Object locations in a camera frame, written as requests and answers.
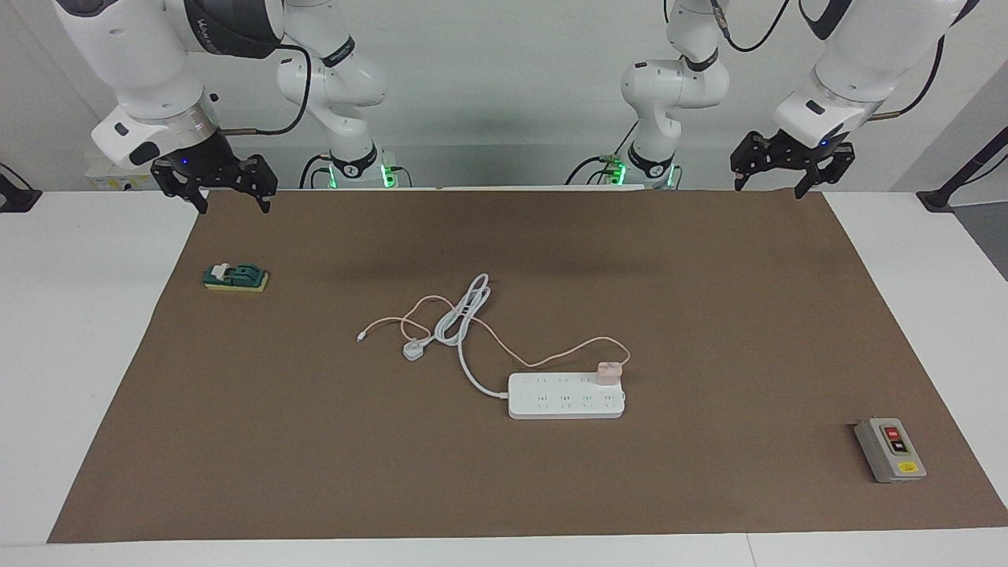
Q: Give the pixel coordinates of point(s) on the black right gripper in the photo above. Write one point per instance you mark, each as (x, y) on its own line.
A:
(209, 169)

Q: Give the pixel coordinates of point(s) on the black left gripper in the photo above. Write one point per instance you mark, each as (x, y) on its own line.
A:
(803, 153)

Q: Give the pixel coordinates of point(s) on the pink charger adapter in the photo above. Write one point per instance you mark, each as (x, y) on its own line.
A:
(608, 373)

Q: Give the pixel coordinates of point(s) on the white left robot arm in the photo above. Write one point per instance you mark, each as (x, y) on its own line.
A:
(858, 71)

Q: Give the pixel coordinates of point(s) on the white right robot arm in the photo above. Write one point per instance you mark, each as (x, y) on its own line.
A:
(142, 63)

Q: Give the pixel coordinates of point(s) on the white power strip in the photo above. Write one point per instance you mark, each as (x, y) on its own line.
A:
(567, 400)

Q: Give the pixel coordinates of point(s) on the black stand foot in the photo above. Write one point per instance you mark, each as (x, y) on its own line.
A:
(16, 198)
(937, 198)

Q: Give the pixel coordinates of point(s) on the brown table mat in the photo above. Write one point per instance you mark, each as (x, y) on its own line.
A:
(394, 472)

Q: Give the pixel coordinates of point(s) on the green knife switch block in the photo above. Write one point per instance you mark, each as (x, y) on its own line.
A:
(240, 277)

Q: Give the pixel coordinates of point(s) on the white wall socket box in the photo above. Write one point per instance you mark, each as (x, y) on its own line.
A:
(102, 177)

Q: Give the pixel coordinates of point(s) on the grey on-off switch box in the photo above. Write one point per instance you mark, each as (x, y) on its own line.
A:
(891, 450)

